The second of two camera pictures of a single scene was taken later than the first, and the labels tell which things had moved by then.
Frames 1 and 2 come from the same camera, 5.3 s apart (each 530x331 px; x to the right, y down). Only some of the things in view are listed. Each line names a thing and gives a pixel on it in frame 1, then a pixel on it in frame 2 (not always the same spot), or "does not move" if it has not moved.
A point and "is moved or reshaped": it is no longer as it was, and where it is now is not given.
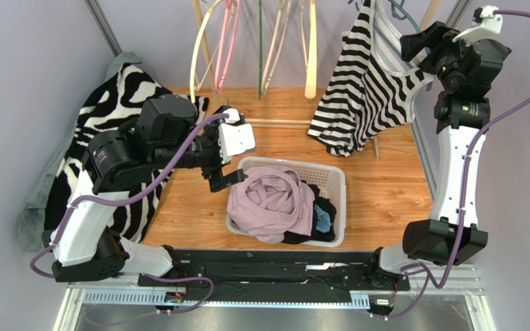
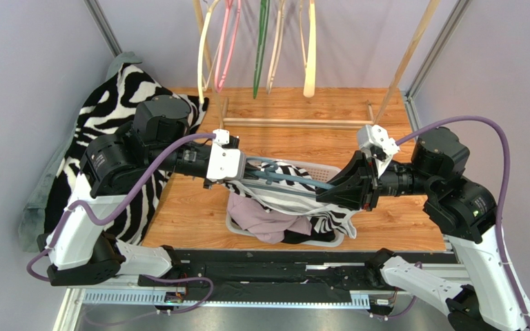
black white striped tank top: [373, 88] -> [287, 189]
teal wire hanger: [399, 13] -> [268, 177]
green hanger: [259, 47] is moved or reshaped
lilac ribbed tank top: [270, 203] does not move
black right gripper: [424, 47] -> [369, 182]
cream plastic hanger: [193, 61] is moved or reshaped
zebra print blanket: [120, 99] does not move
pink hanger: [225, 20] does not move
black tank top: [303, 237] does not move
